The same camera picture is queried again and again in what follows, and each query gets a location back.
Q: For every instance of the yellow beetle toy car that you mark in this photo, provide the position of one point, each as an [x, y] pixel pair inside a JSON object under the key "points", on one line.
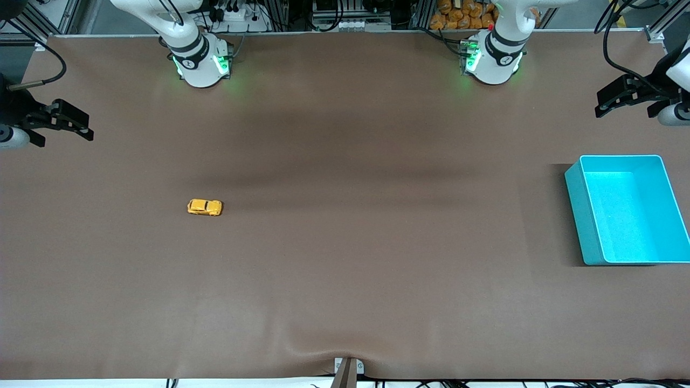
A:
{"points": [[205, 207]]}

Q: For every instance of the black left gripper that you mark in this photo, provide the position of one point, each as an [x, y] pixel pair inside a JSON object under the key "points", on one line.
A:
{"points": [[648, 91]]}

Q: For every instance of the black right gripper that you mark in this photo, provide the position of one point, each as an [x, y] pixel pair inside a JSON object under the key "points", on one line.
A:
{"points": [[15, 110]]}

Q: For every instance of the white power strip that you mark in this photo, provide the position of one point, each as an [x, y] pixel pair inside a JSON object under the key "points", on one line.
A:
{"points": [[242, 24]]}

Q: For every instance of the bag of orange items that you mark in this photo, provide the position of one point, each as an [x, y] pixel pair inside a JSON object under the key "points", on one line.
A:
{"points": [[458, 19]]}

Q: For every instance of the aluminium frame profile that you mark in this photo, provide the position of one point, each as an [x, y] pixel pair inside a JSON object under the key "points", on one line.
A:
{"points": [[70, 16], [655, 33]]}

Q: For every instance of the brown table mat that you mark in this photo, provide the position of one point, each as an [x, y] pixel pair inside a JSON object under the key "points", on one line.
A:
{"points": [[345, 242]]}

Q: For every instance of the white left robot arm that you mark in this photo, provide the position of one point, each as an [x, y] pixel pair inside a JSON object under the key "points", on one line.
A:
{"points": [[493, 64]]}

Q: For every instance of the turquoise plastic bin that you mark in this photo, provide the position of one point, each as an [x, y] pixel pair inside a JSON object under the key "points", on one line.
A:
{"points": [[630, 215]]}

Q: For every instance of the metal table clamp bracket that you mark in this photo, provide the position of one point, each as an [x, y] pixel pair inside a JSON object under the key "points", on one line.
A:
{"points": [[347, 372]]}

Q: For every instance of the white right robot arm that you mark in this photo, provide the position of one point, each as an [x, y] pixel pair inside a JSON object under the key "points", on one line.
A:
{"points": [[199, 64]]}

